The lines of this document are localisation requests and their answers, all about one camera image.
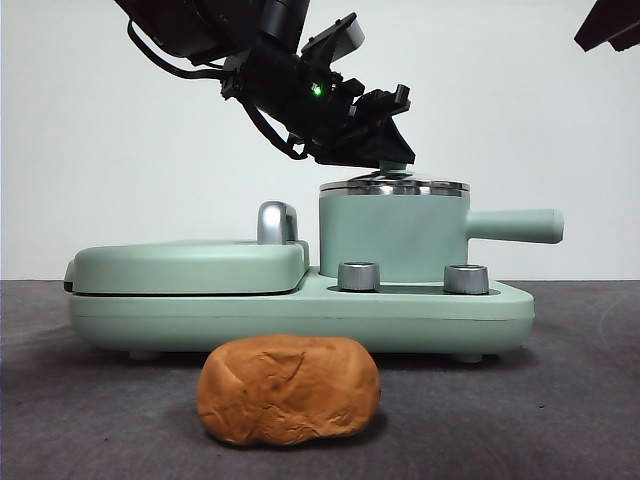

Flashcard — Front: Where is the mint green breakfast machine base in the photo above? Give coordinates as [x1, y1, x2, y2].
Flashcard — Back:
[67, 267, 536, 362]

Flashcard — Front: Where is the brown potato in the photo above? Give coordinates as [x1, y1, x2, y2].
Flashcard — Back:
[196, 334, 382, 447]

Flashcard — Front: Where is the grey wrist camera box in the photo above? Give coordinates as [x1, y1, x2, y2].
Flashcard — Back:
[298, 13, 365, 64]

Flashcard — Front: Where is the mint green grill lid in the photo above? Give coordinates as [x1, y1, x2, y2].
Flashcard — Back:
[63, 238, 312, 297]

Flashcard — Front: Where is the chrome grill lid handle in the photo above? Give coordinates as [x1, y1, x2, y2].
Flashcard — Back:
[256, 200, 301, 246]

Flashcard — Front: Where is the silver control knob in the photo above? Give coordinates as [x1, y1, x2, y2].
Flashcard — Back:
[442, 263, 490, 296]
[337, 260, 381, 292]

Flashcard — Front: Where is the glass pot lid green knob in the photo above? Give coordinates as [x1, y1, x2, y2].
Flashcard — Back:
[318, 159, 470, 197]

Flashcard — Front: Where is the mint green handled pot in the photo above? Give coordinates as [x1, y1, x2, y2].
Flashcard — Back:
[317, 189, 566, 281]

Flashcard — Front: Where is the black cable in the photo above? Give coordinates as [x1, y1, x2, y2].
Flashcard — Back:
[239, 94, 312, 161]
[126, 19, 226, 82]

